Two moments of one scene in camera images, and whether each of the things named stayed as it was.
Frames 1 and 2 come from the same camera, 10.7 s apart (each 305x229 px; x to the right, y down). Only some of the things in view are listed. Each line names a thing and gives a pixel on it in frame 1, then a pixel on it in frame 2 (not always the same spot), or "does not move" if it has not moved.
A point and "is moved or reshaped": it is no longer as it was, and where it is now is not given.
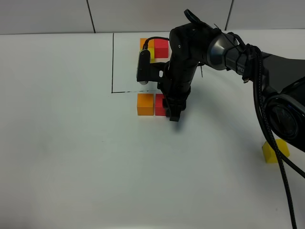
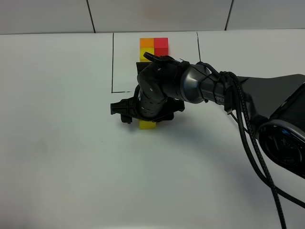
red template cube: x=161 y=48 does not move
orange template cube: x=150 y=44 does not move
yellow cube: x=269 y=155 is moved or reshaped
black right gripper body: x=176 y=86 → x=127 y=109
